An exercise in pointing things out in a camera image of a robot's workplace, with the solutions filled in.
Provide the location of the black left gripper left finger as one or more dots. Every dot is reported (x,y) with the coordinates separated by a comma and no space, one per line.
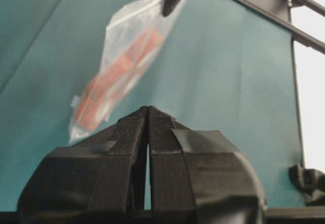
(97,179)

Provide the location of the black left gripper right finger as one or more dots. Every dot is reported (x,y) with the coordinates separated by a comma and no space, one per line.
(200,176)

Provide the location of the clear zip bag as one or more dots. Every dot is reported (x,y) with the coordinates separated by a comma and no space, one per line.
(134,37)

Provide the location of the black aluminium frame rail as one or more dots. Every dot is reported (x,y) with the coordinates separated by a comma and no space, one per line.
(245,78)

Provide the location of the black clamp on frame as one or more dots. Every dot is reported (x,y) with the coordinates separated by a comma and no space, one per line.
(310,182)

